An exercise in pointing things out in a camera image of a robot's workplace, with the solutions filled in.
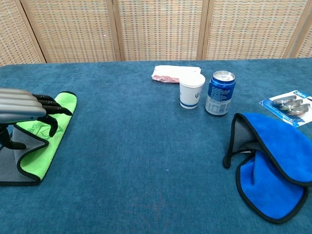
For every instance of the grey and green cloth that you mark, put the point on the grey and green cloth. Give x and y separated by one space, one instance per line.
36 156

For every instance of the wicker folding screen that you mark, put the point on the wicker folding screen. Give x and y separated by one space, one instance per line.
158 29

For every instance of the blister pack of metal clips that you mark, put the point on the blister pack of metal clips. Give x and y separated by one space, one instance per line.
290 104

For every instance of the white paper cup blue print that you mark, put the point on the white paper cup blue print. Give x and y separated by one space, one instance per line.
191 95

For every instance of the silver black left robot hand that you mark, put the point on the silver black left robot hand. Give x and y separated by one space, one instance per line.
19 104

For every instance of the white pink tissue pack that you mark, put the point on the white pink tissue pack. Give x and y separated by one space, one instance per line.
170 72

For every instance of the blue microfibre cloth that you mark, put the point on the blue microfibre cloth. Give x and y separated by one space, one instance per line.
275 151

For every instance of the blue drink can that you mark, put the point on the blue drink can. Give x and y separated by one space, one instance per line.
219 97

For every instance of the teal carpet table cover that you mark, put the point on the teal carpet table cover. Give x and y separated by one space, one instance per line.
151 151

